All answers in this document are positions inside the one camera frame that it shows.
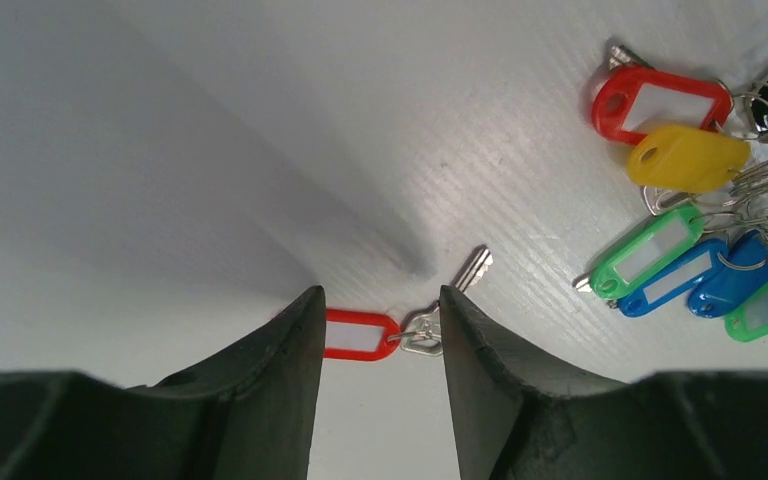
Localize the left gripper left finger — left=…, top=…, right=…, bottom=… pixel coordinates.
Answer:
left=0, top=286, right=326, bottom=479

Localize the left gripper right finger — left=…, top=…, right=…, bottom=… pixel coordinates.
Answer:
left=439, top=286, right=768, bottom=479

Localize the solid yellow key tag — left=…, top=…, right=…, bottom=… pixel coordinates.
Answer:
left=625, top=125, right=751, bottom=194

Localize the key with red tag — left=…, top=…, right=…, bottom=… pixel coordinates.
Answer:
left=322, top=245, right=495, bottom=363

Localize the red key tag on ring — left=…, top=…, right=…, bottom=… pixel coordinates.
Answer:
left=590, top=66, right=733, bottom=145

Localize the blue key tag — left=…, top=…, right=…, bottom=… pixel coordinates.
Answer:
left=613, top=238, right=729, bottom=318

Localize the green key tag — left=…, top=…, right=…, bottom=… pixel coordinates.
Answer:
left=589, top=205, right=704, bottom=300

